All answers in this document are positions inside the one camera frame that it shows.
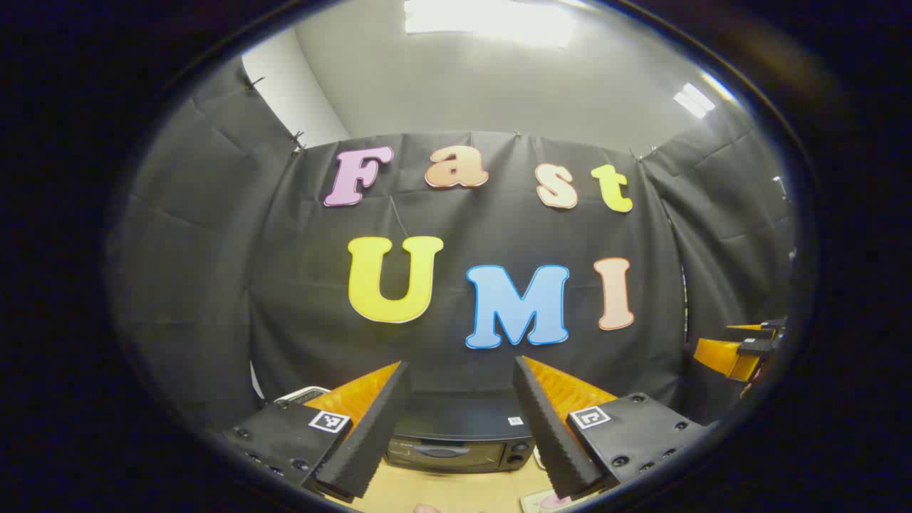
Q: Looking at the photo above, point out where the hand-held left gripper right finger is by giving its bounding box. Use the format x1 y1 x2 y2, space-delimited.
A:
513 356 713 499

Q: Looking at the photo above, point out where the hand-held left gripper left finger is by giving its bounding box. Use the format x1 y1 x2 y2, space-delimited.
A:
223 361 412 502

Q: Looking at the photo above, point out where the black electric oven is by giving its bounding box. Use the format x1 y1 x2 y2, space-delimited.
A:
385 390 537 475

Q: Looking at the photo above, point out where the white toaster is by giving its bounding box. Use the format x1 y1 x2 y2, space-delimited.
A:
274 385 332 407

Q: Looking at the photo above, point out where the black backdrop cloth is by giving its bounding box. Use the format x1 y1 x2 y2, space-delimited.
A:
107 57 799 435

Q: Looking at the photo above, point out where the ceiling light panel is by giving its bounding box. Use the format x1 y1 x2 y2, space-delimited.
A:
405 0 579 48
673 82 717 119

